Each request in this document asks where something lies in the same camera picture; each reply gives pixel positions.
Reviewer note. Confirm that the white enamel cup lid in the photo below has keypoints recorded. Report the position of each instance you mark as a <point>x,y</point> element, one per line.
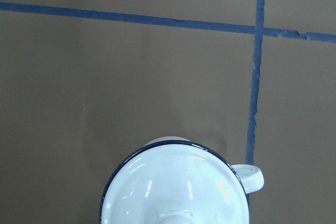
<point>174,180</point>

